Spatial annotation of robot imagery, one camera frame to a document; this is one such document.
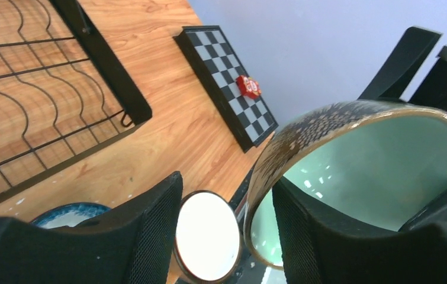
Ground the red owl toy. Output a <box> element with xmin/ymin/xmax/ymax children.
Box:
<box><xmin>236</xmin><ymin>75</ymin><xmax>262</xmax><ymax>99</ymax></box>

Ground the blue floral bowl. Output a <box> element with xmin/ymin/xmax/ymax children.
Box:
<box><xmin>30</xmin><ymin>202</ymin><xmax>111</xmax><ymax>229</ymax></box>

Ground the celadon bowl brown rim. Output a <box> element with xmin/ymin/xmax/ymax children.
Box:
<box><xmin>244</xmin><ymin>99</ymin><xmax>447</xmax><ymax>269</ymax></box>

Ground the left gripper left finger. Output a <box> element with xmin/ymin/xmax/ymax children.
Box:
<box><xmin>0</xmin><ymin>172</ymin><xmax>183</xmax><ymax>283</ymax></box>

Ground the black white checkerboard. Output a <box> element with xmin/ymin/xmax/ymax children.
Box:
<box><xmin>174</xmin><ymin>25</ymin><xmax>278</xmax><ymax>152</ymax></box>

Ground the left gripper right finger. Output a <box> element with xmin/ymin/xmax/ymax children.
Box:
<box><xmin>272</xmin><ymin>178</ymin><xmax>447</xmax><ymax>283</ymax></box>

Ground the black wire dish rack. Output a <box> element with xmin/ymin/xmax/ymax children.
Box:
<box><xmin>0</xmin><ymin>1</ymin><xmax>152</xmax><ymax>203</ymax></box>

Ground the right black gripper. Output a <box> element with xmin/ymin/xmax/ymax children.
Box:
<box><xmin>359</xmin><ymin>27</ymin><xmax>447</xmax><ymax>231</ymax></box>

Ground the white bowl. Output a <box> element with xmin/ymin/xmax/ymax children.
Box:
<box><xmin>171</xmin><ymin>190</ymin><xmax>242</xmax><ymax>283</ymax></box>

